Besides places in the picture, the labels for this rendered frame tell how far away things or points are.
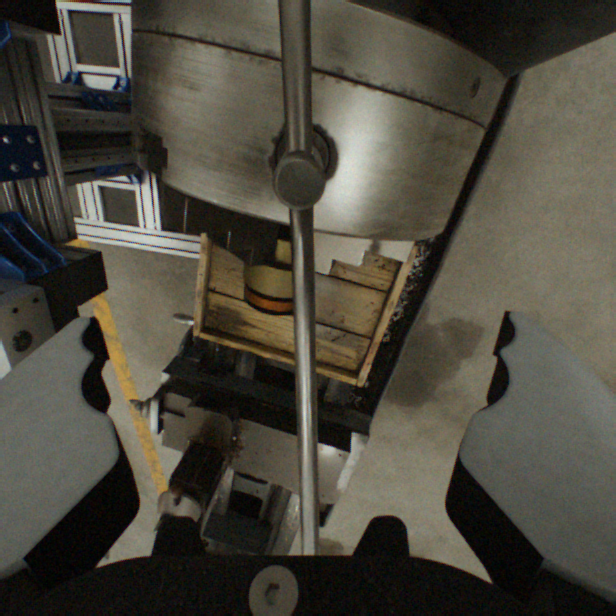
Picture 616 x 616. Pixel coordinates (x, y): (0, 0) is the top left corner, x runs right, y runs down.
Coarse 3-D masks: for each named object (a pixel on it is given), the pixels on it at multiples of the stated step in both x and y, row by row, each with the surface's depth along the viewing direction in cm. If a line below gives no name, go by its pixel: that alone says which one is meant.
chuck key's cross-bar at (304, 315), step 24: (288, 0) 13; (288, 24) 13; (288, 48) 13; (288, 72) 14; (288, 96) 14; (288, 120) 15; (288, 144) 15; (312, 144) 15; (312, 216) 17; (312, 240) 17; (312, 264) 18; (312, 288) 18; (312, 312) 19; (312, 336) 19; (312, 360) 19; (312, 384) 20; (312, 408) 20; (312, 432) 20; (312, 456) 21; (312, 480) 21; (312, 504) 22; (312, 528) 22; (312, 552) 23
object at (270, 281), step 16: (288, 240) 38; (288, 256) 38; (256, 272) 39; (272, 272) 38; (288, 272) 38; (256, 288) 40; (272, 288) 39; (288, 288) 39; (256, 304) 41; (272, 304) 40; (288, 304) 41
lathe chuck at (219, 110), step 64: (192, 64) 21; (256, 64) 20; (192, 128) 23; (256, 128) 21; (320, 128) 21; (384, 128) 22; (448, 128) 23; (192, 192) 24; (256, 192) 23; (384, 192) 24; (448, 192) 28
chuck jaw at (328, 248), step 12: (324, 240) 37; (336, 240) 37; (348, 240) 37; (360, 240) 36; (372, 240) 36; (324, 252) 38; (336, 252) 38; (348, 252) 37; (360, 252) 37; (384, 252) 36; (396, 252) 36; (408, 252) 36; (324, 264) 39; (360, 264) 38
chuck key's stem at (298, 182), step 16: (288, 160) 14; (304, 160) 14; (320, 160) 16; (288, 176) 14; (304, 176) 14; (320, 176) 14; (288, 192) 15; (304, 192) 15; (320, 192) 15; (304, 208) 15
